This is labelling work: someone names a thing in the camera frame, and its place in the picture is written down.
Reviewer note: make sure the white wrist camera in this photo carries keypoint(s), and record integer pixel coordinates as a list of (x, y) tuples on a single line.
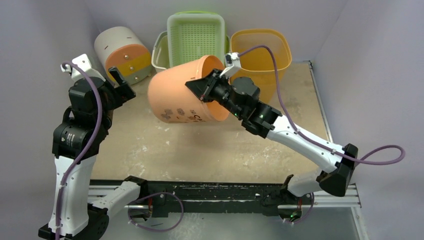
[(83, 62), (232, 65)]

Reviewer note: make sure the white perforated tray basket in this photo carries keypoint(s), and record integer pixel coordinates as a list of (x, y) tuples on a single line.
[(192, 35)]

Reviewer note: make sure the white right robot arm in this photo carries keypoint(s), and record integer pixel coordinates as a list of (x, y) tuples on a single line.
[(241, 99)]

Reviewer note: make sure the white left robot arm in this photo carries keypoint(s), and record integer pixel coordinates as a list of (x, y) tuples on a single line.
[(75, 146)]

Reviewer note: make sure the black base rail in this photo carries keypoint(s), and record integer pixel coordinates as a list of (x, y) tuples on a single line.
[(268, 199)]

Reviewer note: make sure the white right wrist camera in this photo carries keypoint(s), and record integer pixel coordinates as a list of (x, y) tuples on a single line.
[(232, 65)]

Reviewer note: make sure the cream plastic storage basket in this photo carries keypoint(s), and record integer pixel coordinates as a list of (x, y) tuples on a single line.
[(160, 53)]

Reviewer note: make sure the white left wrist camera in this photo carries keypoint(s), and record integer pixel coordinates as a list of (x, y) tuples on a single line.
[(83, 62)]

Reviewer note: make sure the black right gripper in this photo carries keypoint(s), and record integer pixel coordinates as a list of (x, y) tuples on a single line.
[(212, 87)]

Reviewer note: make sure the yellow slatted laundry basket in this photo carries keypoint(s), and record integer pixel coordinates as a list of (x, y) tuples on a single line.
[(258, 64)]

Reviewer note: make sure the peach plastic bucket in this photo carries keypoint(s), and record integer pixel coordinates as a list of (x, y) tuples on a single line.
[(172, 102)]

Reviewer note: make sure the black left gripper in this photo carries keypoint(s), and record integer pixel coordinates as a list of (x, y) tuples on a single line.
[(123, 93)]

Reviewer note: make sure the round pastel drawer cabinet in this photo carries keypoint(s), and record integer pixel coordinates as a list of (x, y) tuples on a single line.
[(121, 48)]

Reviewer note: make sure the aluminium frame rails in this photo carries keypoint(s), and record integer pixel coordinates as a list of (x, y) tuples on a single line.
[(85, 124)]

